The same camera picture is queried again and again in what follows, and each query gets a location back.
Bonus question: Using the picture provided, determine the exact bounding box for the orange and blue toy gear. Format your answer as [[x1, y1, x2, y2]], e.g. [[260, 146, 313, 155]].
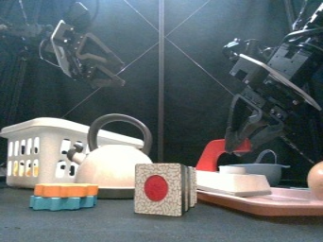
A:
[[27, 182, 101, 212]]

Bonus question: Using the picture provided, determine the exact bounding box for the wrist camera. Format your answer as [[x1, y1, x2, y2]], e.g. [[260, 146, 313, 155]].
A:
[[221, 37, 272, 68], [61, 1, 93, 31]]

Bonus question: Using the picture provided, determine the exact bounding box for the vertical metal frame pole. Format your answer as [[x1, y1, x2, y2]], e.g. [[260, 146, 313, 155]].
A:
[[156, 0, 166, 164]]

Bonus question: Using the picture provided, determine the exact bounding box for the white plastic laundry basket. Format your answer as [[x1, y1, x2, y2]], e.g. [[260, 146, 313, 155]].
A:
[[0, 116, 145, 190]]

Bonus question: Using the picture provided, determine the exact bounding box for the yellow toy in basket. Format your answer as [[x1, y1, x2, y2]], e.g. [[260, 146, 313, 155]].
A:
[[11, 160, 25, 178]]

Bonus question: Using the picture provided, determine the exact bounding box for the blue toy pot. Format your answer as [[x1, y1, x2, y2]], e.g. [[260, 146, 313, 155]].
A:
[[218, 148, 290, 187]]

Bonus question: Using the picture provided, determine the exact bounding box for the orange toy in basket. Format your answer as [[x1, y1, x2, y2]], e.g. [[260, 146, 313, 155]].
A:
[[23, 160, 39, 178]]

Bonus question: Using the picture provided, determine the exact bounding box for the thin diagonal frame cord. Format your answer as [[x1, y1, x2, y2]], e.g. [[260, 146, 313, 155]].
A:
[[121, 0, 237, 97], [59, 0, 212, 120]]

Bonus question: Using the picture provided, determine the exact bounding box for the pink rectangular tray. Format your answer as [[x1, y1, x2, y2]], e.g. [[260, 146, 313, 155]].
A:
[[196, 185, 323, 217]]

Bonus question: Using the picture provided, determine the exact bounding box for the tan toy egg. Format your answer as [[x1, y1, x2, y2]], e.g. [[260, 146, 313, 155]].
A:
[[305, 161, 323, 201]]

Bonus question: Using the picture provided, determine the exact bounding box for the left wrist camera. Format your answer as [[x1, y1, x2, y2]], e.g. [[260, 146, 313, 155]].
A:
[[61, 1, 93, 31]]

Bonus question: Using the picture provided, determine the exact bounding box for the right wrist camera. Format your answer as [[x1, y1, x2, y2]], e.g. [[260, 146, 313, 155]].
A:
[[221, 37, 272, 68]]

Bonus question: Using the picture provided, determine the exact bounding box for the white toy kettle grey handle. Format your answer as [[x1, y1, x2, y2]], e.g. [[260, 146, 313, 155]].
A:
[[65, 112, 153, 199]]

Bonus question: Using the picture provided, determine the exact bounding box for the toy iron red handle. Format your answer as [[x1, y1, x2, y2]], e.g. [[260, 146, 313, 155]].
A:
[[194, 138, 273, 199]]

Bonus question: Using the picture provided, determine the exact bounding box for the patterned box with red circle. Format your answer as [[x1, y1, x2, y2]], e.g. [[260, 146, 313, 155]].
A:
[[132, 162, 198, 217]]

